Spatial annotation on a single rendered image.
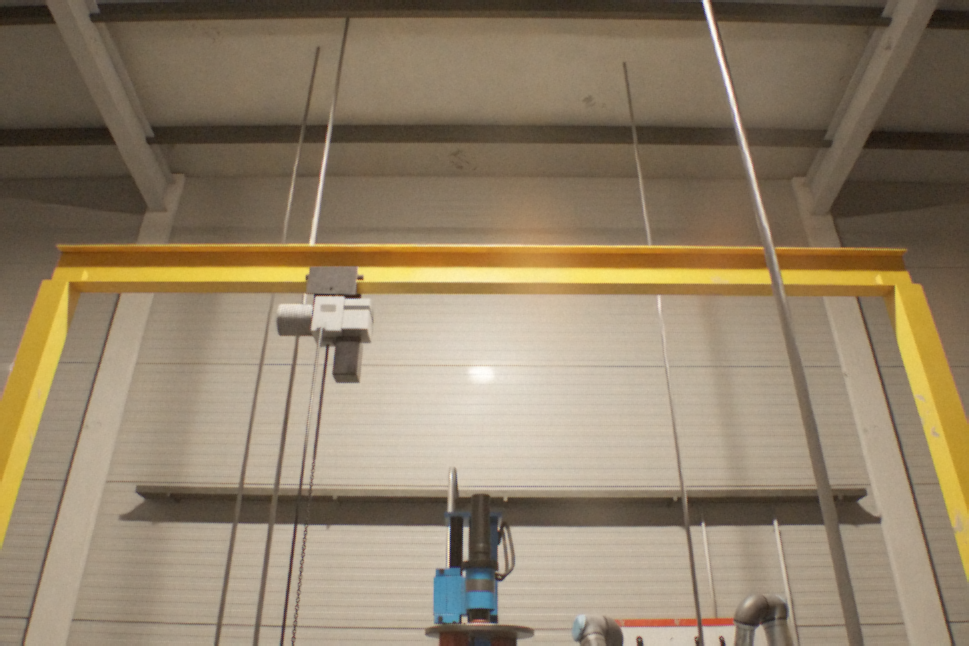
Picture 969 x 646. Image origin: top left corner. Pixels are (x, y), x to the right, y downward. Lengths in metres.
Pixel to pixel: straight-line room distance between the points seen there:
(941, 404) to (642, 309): 3.34
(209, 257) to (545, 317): 3.45
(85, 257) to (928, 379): 5.07
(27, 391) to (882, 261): 5.12
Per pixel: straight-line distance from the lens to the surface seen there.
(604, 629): 3.57
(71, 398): 7.55
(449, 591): 4.32
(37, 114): 8.70
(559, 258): 4.41
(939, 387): 4.64
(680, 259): 4.55
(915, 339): 4.73
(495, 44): 6.96
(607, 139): 7.43
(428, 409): 6.50
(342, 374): 4.01
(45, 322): 4.79
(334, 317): 4.14
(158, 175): 8.30
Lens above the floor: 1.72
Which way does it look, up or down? 29 degrees up
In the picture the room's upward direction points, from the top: straight up
